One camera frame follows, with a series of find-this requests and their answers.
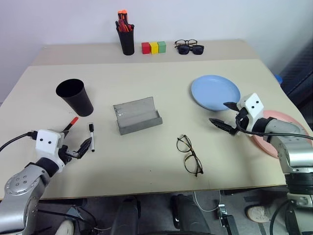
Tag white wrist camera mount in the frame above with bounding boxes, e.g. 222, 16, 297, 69
237, 93, 265, 131
35, 129, 65, 170

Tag dark woven panel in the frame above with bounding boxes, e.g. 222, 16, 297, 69
278, 40, 313, 108

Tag white shoe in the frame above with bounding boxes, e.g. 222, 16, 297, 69
245, 205, 271, 223
55, 219, 75, 235

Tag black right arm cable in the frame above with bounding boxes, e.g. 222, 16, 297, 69
235, 115, 313, 141

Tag red capped marker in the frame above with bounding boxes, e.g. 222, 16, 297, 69
63, 117, 79, 133

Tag black sunglasses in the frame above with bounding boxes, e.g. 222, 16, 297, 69
176, 45, 205, 56

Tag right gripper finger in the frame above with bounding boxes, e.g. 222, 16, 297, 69
208, 118, 238, 136
223, 101, 240, 113

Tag empty black cup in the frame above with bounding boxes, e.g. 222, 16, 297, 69
55, 78, 94, 118

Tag blue plate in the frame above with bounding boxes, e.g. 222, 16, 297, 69
191, 74, 241, 112

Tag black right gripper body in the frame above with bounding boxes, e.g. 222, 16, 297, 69
235, 107, 250, 136

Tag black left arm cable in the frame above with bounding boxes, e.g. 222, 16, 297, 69
0, 131, 38, 153

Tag pink plate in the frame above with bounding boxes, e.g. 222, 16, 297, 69
251, 110, 313, 159

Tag grey glasses stand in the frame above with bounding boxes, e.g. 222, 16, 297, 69
112, 96, 163, 136

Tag orange black screwdriver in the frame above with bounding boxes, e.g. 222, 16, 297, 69
117, 9, 128, 26

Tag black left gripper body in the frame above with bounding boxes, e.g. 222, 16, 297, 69
58, 144, 81, 165

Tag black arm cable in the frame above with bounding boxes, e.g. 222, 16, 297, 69
235, 115, 313, 141
0, 131, 38, 153

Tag dark rounded shape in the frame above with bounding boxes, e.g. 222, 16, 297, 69
110, 195, 142, 235
170, 194, 211, 235

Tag red black handled tool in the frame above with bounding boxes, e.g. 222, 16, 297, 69
115, 20, 135, 32

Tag black metal caster bracket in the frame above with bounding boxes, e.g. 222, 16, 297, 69
215, 203, 240, 235

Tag tortoiseshell round eyeglasses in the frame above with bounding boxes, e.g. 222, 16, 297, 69
176, 134, 204, 177

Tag black tool holder cup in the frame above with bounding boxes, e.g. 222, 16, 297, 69
118, 29, 135, 56

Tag black capped white marker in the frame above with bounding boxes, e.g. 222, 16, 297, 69
88, 122, 95, 153

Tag black floor cable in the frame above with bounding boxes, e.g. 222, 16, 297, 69
269, 200, 294, 235

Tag black frame clear eyeglasses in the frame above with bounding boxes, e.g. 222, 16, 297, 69
174, 39, 198, 47

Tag thin white cable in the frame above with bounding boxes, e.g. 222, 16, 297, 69
194, 190, 222, 212

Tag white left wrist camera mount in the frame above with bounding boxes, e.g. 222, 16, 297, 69
35, 129, 65, 170

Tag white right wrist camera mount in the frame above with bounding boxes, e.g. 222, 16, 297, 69
237, 93, 265, 131

